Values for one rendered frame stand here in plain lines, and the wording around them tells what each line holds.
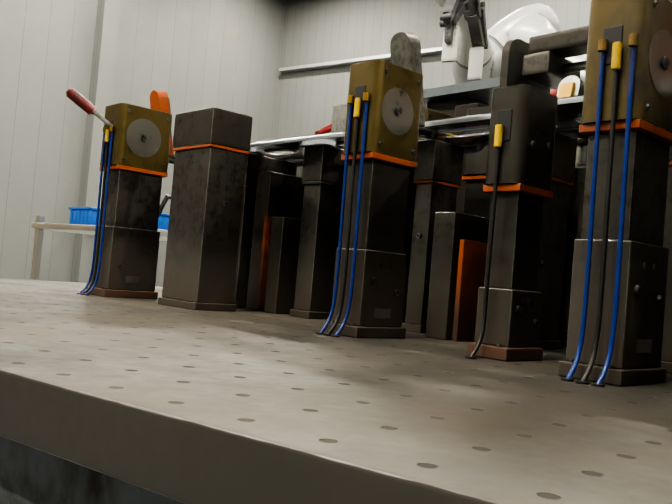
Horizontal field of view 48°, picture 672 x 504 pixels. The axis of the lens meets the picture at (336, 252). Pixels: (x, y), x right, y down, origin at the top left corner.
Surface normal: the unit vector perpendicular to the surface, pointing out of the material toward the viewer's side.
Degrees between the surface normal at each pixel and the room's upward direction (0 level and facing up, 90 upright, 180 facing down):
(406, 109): 90
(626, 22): 90
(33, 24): 90
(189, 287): 90
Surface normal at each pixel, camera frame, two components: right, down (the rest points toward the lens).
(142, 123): 0.68, 0.04
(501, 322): -0.73, -0.08
